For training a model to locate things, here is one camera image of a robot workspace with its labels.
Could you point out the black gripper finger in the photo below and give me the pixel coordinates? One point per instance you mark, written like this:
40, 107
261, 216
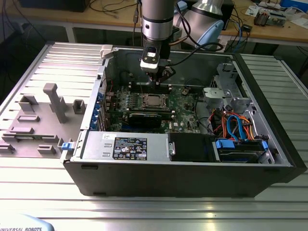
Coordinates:
152, 75
168, 73

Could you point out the silver CPU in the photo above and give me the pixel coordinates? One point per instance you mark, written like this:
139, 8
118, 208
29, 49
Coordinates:
154, 99

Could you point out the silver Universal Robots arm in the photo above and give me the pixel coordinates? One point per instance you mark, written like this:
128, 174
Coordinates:
156, 26

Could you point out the black RAM slot bank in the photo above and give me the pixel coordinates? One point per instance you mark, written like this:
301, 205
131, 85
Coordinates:
154, 110
149, 89

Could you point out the CPU socket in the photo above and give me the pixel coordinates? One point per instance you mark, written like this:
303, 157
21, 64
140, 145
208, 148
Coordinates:
167, 106

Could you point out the blue expansion slot clips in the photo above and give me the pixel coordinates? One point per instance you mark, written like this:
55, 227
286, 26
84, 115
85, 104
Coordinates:
96, 111

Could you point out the CPU cooler heatsink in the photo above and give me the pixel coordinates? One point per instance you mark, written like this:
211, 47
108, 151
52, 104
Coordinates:
261, 19

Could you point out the green motherboard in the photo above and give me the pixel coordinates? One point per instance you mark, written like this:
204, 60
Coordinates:
183, 113

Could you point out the black graphics card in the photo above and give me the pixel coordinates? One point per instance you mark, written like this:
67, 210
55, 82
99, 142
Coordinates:
144, 120

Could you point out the silver metal drive cage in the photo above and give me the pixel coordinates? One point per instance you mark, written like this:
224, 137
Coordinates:
213, 94

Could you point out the white label card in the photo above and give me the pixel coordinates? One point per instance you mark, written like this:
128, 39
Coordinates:
222, 45

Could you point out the small black box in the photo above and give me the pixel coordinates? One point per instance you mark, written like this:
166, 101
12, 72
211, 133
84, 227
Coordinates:
247, 27

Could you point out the silver power supply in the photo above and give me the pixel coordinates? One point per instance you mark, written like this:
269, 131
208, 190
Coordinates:
101, 146

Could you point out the hard disk in blue carrier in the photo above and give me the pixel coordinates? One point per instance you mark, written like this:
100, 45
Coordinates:
225, 144

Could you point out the white paper sheet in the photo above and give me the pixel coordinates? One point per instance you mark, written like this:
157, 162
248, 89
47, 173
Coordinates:
252, 10

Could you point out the grey parts rack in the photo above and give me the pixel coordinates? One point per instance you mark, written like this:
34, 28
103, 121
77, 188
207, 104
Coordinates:
57, 103

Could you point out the wooden desk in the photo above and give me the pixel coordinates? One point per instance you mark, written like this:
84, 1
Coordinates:
72, 16

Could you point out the black open PC case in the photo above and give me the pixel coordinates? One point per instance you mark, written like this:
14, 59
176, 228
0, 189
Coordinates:
168, 180

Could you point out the blue case latch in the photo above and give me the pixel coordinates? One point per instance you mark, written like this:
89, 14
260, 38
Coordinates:
67, 146

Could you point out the grey electronic device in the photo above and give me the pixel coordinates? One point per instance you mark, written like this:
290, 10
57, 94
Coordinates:
276, 19

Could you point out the black monitor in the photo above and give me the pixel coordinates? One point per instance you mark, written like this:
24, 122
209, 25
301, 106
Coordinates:
53, 4

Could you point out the green RAM stick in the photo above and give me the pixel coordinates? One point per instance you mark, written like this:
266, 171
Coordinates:
36, 137

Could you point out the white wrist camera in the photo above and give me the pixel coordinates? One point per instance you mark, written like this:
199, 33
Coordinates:
150, 60

